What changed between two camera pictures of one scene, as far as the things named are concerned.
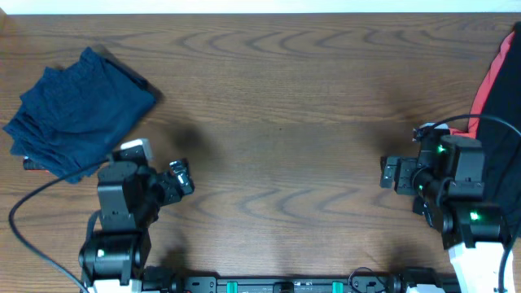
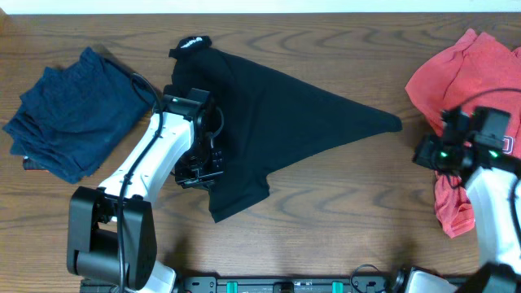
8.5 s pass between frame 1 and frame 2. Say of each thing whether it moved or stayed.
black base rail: stayed
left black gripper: moved
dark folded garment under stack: stayed
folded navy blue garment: stayed
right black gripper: moved
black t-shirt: moved
